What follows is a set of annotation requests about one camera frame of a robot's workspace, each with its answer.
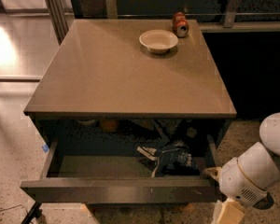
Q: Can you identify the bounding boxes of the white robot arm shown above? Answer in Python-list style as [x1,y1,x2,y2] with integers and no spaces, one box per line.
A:
[203,112,280,224]

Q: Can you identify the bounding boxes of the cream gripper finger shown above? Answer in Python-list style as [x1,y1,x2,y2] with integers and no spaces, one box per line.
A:
[212,198,245,224]
[203,167,221,182]

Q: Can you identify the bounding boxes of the orange soda can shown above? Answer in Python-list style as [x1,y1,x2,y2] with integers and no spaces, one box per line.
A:
[172,12,189,37]

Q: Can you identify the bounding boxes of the grey top drawer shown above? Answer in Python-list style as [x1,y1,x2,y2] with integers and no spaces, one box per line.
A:
[21,136,217,205]

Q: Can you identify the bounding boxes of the grey drawer cabinet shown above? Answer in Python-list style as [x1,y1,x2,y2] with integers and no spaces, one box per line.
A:
[23,18,238,147]

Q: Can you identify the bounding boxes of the black tool on floor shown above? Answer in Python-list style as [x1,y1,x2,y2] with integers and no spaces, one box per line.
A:
[21,202,42,224]

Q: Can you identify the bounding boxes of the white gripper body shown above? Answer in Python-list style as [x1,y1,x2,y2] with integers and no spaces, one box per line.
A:
[218,158,267,207]

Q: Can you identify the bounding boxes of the orange fruit in drawer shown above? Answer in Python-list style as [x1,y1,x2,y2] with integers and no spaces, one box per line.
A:
[99,119,119,133]

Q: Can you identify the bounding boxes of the thin grey floor cable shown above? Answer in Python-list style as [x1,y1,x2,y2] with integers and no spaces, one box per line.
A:
[0,203,30,214]

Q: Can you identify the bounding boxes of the white bowl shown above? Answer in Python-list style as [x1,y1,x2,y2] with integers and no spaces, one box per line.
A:
[139,30,178,54]

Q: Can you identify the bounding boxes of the dark blue snack bag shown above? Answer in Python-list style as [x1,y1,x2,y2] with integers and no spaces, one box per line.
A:
[136,140,201,178]

